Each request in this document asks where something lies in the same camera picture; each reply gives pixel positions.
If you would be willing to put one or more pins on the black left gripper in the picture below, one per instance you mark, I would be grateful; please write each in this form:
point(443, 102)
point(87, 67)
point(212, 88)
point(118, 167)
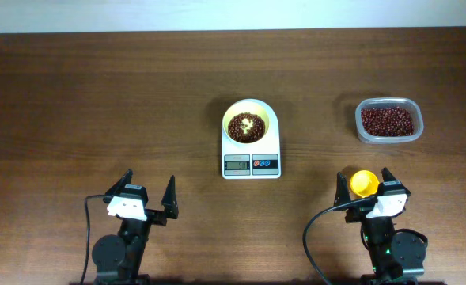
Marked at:
point(168, 203)

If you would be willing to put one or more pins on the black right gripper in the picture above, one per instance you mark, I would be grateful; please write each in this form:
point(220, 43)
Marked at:
point(342, 195)

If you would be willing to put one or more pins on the yellow plastic measuring scoop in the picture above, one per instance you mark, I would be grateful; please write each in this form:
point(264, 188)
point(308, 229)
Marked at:
point(364, 183)

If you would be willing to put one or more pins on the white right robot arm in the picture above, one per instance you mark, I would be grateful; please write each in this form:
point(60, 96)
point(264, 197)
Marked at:
point(283, 230)

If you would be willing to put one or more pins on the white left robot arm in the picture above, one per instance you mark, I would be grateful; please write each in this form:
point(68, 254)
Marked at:
point(118, 257)

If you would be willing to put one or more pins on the red beans in bowl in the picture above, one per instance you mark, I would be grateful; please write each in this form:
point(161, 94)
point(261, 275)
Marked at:
point(246, 128)

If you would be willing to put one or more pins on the white digital kitchen scale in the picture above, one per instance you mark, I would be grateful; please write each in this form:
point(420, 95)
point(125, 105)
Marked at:
point(259, 160)

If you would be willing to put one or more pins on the yellow plastic bowl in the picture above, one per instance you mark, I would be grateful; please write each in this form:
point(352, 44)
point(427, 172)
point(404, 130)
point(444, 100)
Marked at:
point(248, 105)

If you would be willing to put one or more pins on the clear plastic bean container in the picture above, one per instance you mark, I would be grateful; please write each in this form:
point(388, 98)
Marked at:
point(387, 102)

